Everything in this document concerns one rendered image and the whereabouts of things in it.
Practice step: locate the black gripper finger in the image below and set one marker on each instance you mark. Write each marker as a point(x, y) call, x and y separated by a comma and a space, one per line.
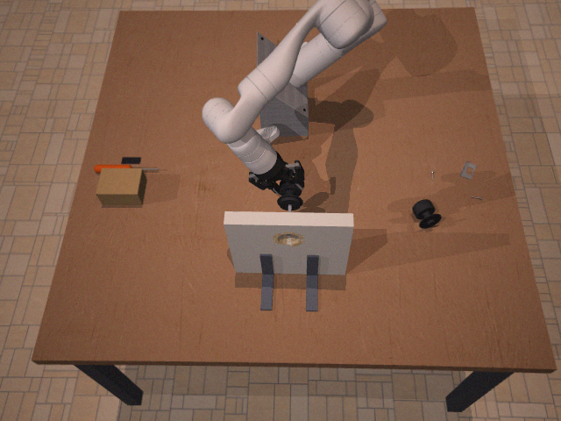
point(265, 184)
point(295, 170)

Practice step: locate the orange-handled screwdriver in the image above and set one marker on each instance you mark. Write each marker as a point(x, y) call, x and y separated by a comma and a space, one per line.
point(98, 168)

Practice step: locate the tan cardboard box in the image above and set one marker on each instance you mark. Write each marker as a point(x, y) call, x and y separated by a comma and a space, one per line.
point(121, 186)

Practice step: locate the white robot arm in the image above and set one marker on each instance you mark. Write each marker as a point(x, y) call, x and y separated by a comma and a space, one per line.
point(341, 22)

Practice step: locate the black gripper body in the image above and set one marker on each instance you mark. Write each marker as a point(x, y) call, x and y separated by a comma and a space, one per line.
point(278, 168)

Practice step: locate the black door knob with grey square spindle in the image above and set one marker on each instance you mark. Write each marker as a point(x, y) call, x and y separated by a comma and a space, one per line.
point(290, 200)

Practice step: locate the grey door panel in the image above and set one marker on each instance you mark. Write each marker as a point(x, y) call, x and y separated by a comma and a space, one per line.
point(252, 233)

